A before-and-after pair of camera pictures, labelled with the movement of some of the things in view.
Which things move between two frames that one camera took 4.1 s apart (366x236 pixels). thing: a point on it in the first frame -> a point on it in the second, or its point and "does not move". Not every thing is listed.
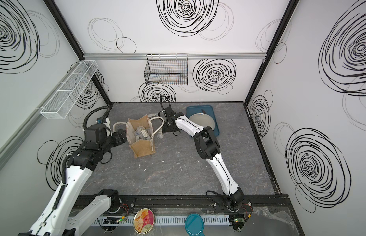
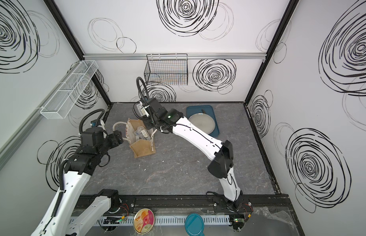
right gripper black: x=164 y=128 -> x=148 y=125
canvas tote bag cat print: x=138 y=135 does not move
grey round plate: x=203 y=120 does not move
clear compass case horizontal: x=141 y=133 does not move
